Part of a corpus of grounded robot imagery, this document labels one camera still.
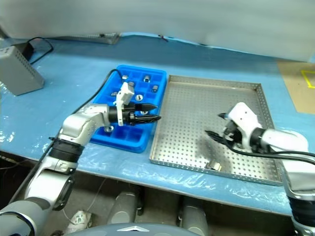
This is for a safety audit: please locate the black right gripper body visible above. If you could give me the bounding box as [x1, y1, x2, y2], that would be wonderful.
[222, 119, 244, 148]

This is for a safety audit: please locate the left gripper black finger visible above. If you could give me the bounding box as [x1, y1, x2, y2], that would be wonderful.
[135, 114, 162, 125]
[134, 103, 158, 111]

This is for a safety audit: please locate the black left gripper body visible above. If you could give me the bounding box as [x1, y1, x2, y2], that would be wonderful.
[122, 103, 138, 127]

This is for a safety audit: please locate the blue compartment tray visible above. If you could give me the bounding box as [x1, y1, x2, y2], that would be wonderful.
[90, 64, 168, 153]

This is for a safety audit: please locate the grey perforated metal box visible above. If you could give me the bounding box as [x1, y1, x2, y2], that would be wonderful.
[0, 46, 45, 96]

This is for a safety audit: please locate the perforated metal tray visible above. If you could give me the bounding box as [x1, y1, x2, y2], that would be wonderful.
[149, 75, 284, 185]

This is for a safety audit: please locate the brown cardboard sheet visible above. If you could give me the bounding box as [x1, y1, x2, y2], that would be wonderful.
[277, 60, 315, 114]

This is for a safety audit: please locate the flat perforated metal plate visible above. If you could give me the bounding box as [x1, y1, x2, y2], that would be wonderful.
[53, 32, 121, 45]

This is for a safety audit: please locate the grey rounded robot leg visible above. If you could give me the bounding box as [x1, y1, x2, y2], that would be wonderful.
[178, 199, 210, 236]
[107, 191, 142, 224]

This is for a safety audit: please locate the grey-blue robot torso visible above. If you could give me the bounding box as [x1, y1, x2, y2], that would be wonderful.
[63, 222, 188, 236]

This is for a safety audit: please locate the white shoe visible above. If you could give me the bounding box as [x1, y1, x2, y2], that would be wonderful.
[65, 210, 93, 234]

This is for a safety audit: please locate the black power adapter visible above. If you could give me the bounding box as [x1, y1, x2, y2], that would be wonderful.
[16, 42, 34, 59]

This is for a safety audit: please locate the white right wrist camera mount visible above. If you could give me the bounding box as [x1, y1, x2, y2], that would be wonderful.
[225, 102, 263, 150]

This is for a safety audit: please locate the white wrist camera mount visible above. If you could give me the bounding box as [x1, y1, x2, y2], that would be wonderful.
[225, 102, 263, 150]
[113, 82, 135, 126]

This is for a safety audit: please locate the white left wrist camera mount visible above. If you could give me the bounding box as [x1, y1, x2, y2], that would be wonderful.
[113, 82, 135, 126]

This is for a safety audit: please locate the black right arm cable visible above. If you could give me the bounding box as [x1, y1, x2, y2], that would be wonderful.
[227, 141, 315, 165]

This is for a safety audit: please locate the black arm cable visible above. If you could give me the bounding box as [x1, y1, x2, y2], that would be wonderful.
[7, 69, 124, 207]
[227, 141, 315, 165]

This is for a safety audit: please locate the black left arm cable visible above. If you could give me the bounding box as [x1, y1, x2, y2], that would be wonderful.
[7, 69, 124, 207]

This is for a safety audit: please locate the black adapter cable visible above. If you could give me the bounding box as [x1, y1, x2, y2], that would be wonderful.
[27, 37, 54, 65]

